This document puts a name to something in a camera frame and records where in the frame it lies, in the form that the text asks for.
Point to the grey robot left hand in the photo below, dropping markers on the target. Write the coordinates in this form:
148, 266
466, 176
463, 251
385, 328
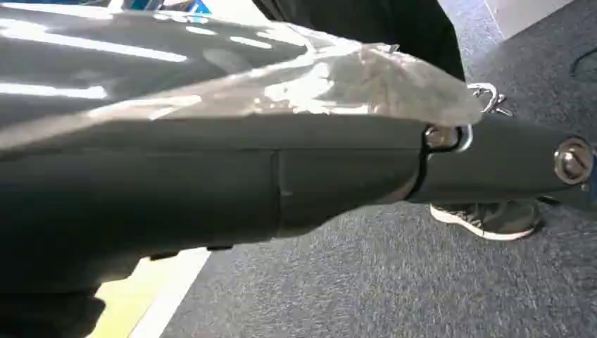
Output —
186, 196

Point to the shiny grey plastic parcel bag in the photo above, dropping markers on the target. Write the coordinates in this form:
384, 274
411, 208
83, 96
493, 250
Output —
196, 79

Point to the yellow floor tape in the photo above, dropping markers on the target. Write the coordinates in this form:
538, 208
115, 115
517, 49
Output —
128, 298

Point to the blue object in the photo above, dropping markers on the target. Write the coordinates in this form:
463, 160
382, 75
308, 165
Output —
198, 8

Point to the person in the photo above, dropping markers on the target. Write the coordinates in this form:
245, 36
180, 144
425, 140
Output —
373, 23

